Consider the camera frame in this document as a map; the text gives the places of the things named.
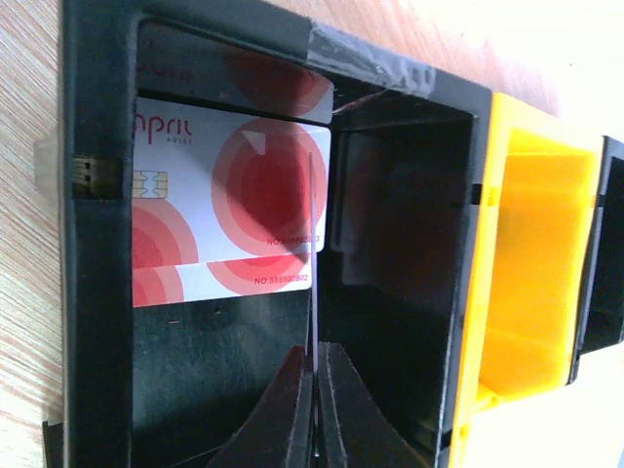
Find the black bin left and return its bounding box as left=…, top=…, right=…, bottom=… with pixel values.
left=43, top=1, right=491, bottom=467

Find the red white card in bin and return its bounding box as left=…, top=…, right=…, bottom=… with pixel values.
left=132, top=97, right=331, bottom=307

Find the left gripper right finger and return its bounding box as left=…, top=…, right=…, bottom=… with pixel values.
left=319, top=342, right=432, bottom=467

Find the black bin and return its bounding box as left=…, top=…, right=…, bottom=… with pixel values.
left=43, top=1, right=491, bottom=467
left=568, top=136, right=623, bottom=382

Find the yellow bin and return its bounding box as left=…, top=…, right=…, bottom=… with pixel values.
left=448, top=93, right=603, bottom=467

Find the black bin right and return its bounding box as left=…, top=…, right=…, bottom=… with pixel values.
left=568, top=136, right=623, bottom=382

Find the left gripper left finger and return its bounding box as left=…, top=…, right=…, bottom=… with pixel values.
left=209, top=346, right=313, bottom=468

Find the red white circle card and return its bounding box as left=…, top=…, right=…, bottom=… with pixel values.
left=308, top=152, right=319, bottom=376

